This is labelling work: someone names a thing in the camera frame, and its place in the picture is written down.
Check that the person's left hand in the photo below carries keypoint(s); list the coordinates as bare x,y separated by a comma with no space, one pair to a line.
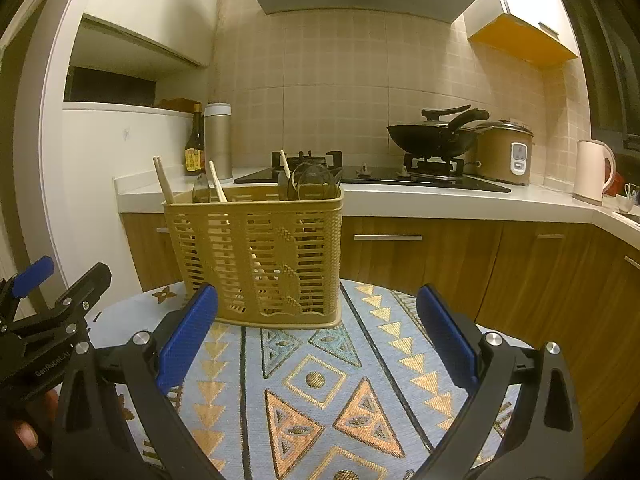
25,432

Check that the brown cardboard box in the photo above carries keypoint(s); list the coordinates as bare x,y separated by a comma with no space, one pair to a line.
177,105

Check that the white refrigerator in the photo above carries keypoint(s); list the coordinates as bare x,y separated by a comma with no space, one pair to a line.
90,160

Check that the white electric kettle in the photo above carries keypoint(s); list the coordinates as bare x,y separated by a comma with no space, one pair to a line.
590,170

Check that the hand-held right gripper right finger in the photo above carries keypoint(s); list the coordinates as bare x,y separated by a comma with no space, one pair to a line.
447,340

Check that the small white cup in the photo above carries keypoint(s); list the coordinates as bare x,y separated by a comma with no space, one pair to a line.
625,202

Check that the white upper cabinet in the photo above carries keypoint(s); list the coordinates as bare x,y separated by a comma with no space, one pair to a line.
150,0

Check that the red container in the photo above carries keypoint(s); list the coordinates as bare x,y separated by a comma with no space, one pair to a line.
619,182

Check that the dark soy sauce bottle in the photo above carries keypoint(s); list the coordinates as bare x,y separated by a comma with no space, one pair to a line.
195,145

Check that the black wok with lid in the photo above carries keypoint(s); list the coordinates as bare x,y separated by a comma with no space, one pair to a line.
430,140

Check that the white cabinet with orange underside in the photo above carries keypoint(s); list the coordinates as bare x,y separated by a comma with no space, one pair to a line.
530,10

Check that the blue patterned tablecloth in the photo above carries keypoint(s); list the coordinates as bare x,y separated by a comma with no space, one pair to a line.
320,400

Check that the white kitchen countertop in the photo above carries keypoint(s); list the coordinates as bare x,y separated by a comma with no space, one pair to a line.
500,202

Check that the dark kitchen window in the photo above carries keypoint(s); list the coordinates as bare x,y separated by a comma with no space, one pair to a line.
610,85

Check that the steel thermos flask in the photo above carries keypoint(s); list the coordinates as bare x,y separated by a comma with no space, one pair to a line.
218,140

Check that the beige plastic utensil basket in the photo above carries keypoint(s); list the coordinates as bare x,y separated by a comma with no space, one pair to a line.
315,260

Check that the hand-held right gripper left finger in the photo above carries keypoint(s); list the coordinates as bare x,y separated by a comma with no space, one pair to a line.
187,340

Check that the beige rice cooker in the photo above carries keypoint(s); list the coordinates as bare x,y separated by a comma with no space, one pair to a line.
500,155

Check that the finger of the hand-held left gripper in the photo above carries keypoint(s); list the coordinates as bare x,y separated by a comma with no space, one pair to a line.
85,287
32,274

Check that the wooden chopstick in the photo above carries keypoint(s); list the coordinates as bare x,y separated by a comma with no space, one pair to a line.
165,180
217,182
160,180
284,162

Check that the black gas stove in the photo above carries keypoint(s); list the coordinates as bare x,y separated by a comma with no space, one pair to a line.
380,180

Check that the translucent dark spoon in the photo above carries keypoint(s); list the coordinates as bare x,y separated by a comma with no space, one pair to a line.
201,191
312,180

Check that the wooden lower kitchen cabinets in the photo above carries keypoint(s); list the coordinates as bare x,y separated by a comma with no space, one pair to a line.
540,285

